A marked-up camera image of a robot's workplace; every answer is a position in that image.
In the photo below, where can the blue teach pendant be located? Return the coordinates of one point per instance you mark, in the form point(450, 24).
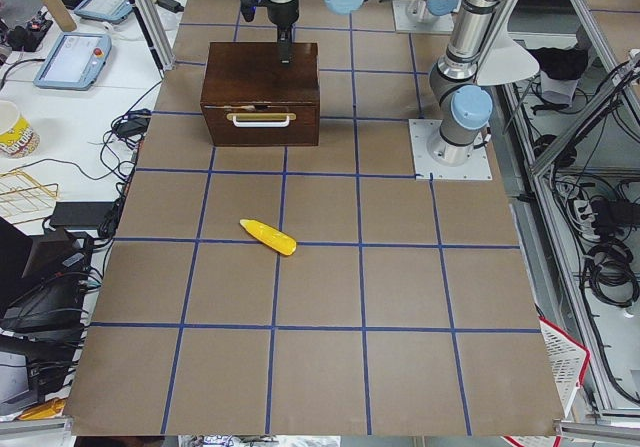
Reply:
point(113, 11)
point(74, 62)

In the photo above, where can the wooden drawer with white handle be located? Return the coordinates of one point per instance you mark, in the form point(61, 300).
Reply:
point(262, 125)

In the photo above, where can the aluminium frame post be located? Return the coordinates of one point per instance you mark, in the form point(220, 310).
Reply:
point(153, 33)

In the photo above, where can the black electronics box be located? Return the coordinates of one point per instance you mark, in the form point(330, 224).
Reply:
point(42, 278)

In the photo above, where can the gold wire rack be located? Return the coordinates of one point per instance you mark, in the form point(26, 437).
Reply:
point(24, 199)

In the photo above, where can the blue teach pendant far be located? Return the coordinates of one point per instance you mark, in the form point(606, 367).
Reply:
point(113, 11)

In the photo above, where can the dark wooden drawer box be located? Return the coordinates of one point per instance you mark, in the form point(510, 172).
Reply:
point(240, 74)

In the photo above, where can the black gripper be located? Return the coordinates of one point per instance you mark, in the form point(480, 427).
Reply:
point(282, 13)

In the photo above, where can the yellow paper cup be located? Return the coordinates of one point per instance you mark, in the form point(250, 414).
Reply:
point(18, 138)

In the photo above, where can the white plastic basket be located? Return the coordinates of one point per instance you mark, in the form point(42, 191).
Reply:
point(569, 361)

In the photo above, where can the yellow corn cob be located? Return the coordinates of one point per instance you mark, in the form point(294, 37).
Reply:
point(269, 236)

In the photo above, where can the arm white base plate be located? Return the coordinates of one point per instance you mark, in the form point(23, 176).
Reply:
point(434, 159)
point(422, 17)

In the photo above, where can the black power adapter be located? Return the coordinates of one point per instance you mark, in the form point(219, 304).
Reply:
point(170, 5)

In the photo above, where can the blue teach pendant near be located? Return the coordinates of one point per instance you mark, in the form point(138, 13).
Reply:
point(74, 62)

